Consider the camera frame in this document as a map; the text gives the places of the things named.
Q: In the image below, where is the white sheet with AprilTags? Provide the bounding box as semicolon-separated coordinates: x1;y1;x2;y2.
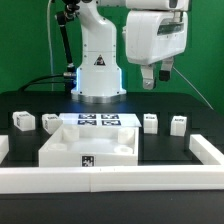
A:
59;113;141;127

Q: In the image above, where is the white U-shaped fence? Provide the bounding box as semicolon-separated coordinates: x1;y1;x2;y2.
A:
0;133;224;195

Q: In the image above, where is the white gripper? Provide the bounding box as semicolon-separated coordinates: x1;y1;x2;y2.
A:
123;10;188;90

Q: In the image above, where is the white thin cable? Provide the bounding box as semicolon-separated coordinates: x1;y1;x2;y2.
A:
46;0;56;92

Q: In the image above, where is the white square tabletop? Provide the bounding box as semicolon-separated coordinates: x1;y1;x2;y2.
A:
38;124;139;167

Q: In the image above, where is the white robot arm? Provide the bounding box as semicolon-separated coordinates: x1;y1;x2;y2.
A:
66;0;190;103

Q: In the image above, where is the black cable bundle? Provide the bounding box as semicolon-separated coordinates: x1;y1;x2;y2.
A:
18;73;77;93

